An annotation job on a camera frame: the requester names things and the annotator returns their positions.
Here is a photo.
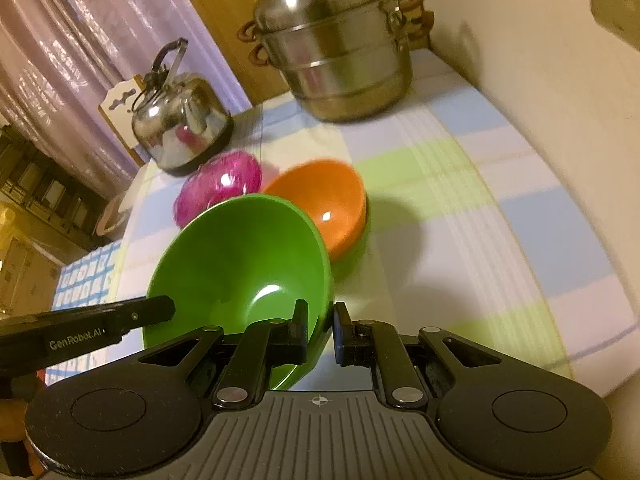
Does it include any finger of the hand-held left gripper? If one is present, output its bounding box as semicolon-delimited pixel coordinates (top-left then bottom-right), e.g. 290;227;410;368
119;295;177;333

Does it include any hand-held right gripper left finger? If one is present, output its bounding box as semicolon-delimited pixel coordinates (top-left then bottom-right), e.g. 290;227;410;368
137;299;310;409

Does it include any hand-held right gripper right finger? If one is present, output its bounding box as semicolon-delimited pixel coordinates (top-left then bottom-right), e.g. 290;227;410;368
332;301;503;408

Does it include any green plastic bowl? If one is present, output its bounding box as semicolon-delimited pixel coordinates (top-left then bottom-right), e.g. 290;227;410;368
142;193;332;391
325;205;372;283

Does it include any orange plastic bowl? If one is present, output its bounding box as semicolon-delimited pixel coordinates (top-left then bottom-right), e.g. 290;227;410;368
262;159;367;261

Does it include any small pink translucent plate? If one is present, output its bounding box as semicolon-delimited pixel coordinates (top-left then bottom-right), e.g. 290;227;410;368
173;150;263;228

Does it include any round stool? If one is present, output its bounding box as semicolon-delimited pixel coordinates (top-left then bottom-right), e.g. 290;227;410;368
97;192;133;236

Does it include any dark wooden shelf unit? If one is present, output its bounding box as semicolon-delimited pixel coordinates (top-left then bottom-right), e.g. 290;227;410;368
0;125;108;236

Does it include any pastel checked tablecloth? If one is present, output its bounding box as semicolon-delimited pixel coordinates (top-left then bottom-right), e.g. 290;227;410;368
45;47;640;401

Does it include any stainless steel kettle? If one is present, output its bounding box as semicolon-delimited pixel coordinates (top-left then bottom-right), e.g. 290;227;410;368
131;37;235;177

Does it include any white wooden chair back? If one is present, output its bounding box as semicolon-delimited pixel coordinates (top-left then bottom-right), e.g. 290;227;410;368
96;75;151;166

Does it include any stainless steel steamer pot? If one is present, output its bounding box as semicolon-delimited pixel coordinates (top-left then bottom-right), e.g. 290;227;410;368
237;0;433;123

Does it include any pale purple curtain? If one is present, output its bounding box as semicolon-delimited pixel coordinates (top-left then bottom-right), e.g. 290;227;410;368
0;0;253;201

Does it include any wooden door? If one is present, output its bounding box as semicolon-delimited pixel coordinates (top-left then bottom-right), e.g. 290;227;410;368
165;0;418;111

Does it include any beige wall outlet plate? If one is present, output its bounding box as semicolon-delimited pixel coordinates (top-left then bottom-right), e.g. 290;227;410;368
590;0;640;51

